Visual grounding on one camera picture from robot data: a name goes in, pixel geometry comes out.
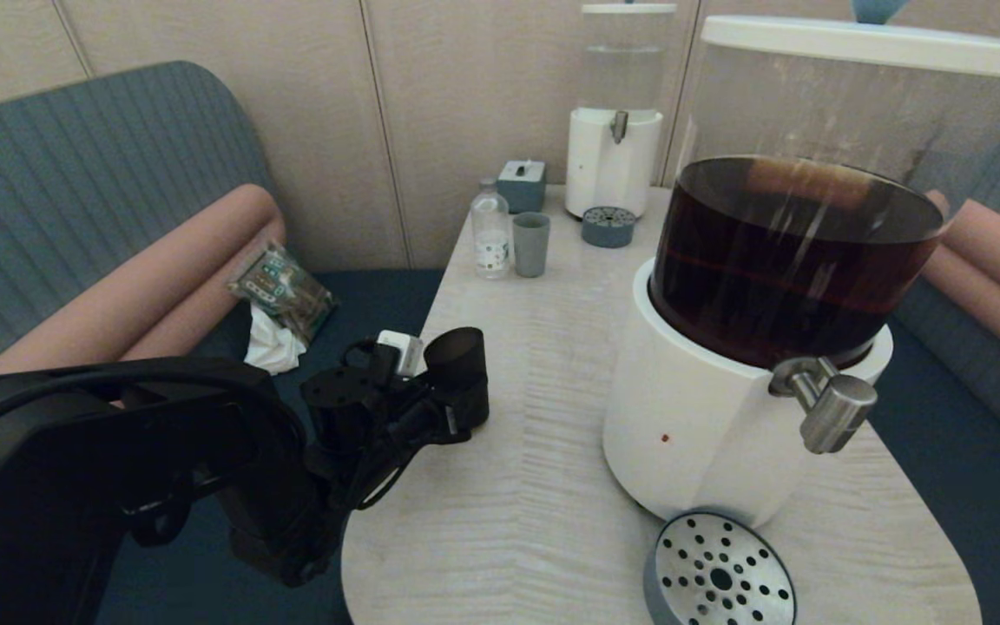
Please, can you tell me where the black plastic cup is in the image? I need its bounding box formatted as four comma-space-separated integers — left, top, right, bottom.
424, 327, 491, 431

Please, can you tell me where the large silver dispenser tap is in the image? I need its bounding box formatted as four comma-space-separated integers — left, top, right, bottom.
767, 356, 879, 456

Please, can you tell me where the grey plastic cup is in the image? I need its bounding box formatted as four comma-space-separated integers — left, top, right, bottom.
512, 213, 551, 279

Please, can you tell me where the dark blue sofa seat cushion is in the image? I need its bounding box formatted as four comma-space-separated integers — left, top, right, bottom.
96, 272, 447, 625
865, 321, 1000, 625

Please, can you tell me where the crumpled white tissue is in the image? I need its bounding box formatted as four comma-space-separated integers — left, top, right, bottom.
242, 304, 309, 377

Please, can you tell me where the green snack packet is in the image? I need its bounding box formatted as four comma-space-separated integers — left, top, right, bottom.
227, 240, 340, 345

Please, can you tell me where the clear plastic bottle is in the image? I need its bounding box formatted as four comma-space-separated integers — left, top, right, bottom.
471, 179, 512, 280

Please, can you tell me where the large tea beverage dispenser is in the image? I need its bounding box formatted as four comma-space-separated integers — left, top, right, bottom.
602, 52, 1000, 529

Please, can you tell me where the grey square tissue box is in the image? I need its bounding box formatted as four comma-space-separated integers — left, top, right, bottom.
497, 161, 548, 214

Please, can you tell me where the small round grey drip tray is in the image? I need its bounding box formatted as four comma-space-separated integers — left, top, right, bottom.
582, 207, 638, 249

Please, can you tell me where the small water beverage dispenser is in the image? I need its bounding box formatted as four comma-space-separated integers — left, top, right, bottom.
565, 12, 674, 220

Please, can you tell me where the large round perforated drip tray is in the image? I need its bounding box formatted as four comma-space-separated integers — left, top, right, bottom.
643, 510, 798, 625

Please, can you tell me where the small white dispenser lid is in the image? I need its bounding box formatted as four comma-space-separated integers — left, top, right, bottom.
581, 0, 679, 16

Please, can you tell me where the large white dispenser lid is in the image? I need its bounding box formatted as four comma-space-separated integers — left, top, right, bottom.
700, 0, 1000, 82

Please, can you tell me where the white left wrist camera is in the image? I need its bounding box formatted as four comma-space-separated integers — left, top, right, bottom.
376, 330, 425, 379

